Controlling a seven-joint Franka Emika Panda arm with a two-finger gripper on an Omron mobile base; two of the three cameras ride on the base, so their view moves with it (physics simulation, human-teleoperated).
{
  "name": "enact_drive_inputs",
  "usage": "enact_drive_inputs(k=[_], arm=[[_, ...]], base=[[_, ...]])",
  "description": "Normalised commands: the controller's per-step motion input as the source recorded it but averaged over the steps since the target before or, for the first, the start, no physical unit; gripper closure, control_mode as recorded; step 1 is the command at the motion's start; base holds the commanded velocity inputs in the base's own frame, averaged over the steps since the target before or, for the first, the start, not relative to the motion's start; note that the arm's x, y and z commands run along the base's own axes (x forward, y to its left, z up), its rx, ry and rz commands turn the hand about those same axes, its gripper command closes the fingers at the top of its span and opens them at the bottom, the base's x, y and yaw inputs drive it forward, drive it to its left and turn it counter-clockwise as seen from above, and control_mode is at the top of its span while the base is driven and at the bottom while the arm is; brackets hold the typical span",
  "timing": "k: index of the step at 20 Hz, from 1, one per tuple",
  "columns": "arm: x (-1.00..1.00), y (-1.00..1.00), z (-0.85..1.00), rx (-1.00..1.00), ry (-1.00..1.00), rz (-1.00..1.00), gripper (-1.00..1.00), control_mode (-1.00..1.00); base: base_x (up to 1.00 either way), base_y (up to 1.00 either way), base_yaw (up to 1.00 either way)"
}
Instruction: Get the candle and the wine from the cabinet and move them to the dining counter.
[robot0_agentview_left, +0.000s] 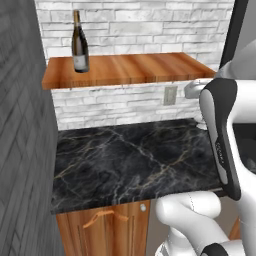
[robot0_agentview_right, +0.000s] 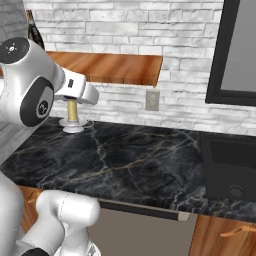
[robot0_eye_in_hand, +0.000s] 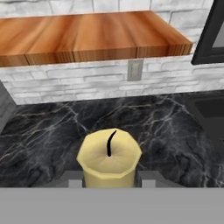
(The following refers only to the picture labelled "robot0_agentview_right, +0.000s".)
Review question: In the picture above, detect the wooden cupboard door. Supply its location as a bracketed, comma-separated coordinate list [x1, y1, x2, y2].
[17, 185, 45, 235]
[187, 214, 256, 256]

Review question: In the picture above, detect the yellow candle in white holder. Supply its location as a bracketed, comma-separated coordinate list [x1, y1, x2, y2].
[58, 99, 95, 135]

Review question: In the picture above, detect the black sink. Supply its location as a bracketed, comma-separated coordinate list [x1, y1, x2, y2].
[199, 131, 256, 203]

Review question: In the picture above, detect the black framed window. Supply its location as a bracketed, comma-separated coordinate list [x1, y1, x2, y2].
[205, 0, 256, 108]

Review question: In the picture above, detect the black dishwasher handle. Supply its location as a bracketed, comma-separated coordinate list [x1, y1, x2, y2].
[97, 198, 192, 223]

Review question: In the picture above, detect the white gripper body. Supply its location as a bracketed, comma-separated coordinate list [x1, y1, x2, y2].
[54, 82, 100, 106]

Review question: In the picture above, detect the grey wall socket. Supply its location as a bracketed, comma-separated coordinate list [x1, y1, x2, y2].
[145, 89, 161, 112]

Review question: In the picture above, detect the dark wine bottle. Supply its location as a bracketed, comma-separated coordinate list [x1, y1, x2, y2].
[25, 9, 46, 51]

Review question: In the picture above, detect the wooden wall shelf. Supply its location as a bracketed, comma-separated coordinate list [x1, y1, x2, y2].
[0, 50, 164, 88]

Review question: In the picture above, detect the wooden cupboard handle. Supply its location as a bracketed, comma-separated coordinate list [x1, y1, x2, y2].
[219, 224, 256, 239]
[26, 190, 43, 205]

